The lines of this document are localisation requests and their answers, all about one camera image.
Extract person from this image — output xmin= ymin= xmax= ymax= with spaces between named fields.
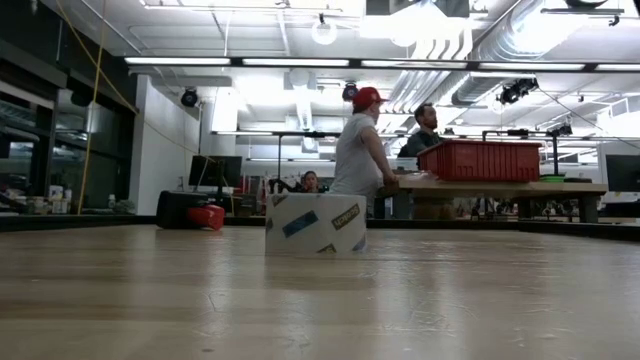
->
xmin=327 ymin=86 xmax=402 ymax=204
xmin=397 ymin=102 xmax=457 ymax=221
xmin=299 ymin=170 xmax=322 ymax=194

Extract black computer monitor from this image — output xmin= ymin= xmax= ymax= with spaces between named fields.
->
xmin=604 ymin=154 xmax=640 ymax=193
xmin=188 ymin=155 xmax=244 ymax=201

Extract red object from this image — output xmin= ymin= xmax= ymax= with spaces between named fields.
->
xmin=187 ymin=203 xmax=226 ymax=232

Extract overhead LED light bar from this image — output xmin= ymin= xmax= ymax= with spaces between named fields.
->
xmin=124 ymin=55 xmax=640 ymax=72

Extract black case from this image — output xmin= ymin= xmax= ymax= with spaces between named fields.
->
xmin=154 ymin=190 xmax=201 ymax=230

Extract large red plastic bin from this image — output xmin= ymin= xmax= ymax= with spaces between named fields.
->
xmin=417 ymin=139 xmax=544 ymax=183

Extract wooden workbench grey legs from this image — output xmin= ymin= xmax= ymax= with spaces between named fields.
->
xmin=372 ymin=172 xmax=609 ymax=224

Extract black ceiling spotlight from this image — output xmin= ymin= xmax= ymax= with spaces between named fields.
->
xmin=499 ymin=78 xmax=540 ymax=105

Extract white plastic container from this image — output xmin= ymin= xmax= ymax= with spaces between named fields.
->
xmin=48 ymin=185 xmax=65 ymax=215

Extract yellow cable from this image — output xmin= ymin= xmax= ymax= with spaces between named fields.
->
xmin=54 ymin=0 xmax=141 ymax=216

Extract black camera stand rig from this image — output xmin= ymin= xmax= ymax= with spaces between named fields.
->
xmin=482 ymin=127 xmax=574 ymax=176

